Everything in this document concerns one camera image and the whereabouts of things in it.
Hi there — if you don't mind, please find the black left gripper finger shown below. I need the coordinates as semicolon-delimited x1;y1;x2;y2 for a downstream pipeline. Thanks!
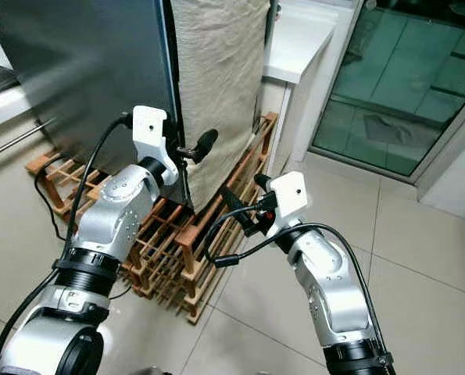
192;128;220;161

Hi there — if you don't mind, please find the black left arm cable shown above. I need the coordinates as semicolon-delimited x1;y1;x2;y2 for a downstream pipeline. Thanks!
0;111;134;375

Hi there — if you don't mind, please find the white kitchen counter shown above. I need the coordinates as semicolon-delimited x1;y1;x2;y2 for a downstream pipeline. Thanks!
0;37;31;135

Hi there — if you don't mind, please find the metal bar handle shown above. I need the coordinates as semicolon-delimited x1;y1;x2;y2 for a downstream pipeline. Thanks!
0;116;58;164

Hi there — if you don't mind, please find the white cabinet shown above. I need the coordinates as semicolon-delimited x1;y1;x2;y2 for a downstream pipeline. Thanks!
262;0;356;166

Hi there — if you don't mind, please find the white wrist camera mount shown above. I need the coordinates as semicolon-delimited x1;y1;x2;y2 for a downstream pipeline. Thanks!
266;170;312;235
131;105;181;188

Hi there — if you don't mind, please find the wooden wine rack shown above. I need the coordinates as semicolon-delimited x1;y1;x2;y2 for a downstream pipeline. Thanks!
27;111;280;326

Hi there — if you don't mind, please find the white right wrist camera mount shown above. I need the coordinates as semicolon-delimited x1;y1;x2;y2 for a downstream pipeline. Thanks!
266;170;312;235

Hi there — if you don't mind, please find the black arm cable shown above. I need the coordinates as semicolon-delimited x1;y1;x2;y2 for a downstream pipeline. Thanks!
202;204;391;354
0;111;134;375

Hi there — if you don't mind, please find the beige hanging cloth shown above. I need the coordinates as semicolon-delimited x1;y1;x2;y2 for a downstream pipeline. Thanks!
170;0;272;213

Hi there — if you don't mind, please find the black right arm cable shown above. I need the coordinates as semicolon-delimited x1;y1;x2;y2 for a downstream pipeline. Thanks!
202;204;391;354

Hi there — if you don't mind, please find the black power cord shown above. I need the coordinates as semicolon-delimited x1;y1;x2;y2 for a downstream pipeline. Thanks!
33;171;66;241

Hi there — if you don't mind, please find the glass sliding door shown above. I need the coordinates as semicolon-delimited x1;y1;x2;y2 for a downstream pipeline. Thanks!
309;0;465;182

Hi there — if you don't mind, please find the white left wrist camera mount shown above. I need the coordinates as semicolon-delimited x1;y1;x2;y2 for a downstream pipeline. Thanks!
131;105;181;188

